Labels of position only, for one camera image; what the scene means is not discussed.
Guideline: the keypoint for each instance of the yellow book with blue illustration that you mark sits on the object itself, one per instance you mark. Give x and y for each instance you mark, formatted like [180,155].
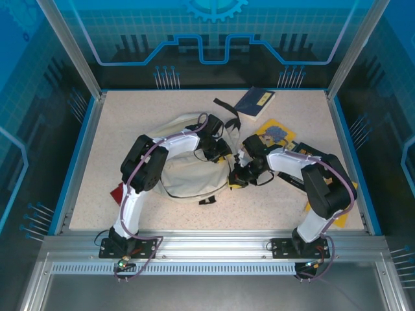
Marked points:
[275,129]

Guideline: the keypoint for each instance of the red notebook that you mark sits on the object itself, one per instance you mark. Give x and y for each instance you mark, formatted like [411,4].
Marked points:
[116,194]

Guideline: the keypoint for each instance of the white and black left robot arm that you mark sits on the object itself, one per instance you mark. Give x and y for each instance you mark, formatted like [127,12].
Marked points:
[129,210]

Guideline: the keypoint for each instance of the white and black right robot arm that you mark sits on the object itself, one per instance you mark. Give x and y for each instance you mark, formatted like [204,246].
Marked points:
[311,226]

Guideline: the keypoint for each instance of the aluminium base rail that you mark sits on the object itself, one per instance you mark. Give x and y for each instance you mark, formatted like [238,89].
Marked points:
[214,243]

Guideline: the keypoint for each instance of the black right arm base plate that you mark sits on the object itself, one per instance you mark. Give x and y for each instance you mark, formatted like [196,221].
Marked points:
[279,249]

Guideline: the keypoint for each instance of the aluminium side rail blue edge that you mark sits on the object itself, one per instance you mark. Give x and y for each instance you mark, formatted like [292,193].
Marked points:
[81,162]
[350,162]

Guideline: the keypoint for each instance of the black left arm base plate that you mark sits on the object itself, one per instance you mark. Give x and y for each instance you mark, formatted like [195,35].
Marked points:
[107,251]

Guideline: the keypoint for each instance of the aluminium frame post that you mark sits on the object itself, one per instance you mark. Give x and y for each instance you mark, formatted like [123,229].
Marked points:
[356,48]
[71,48]

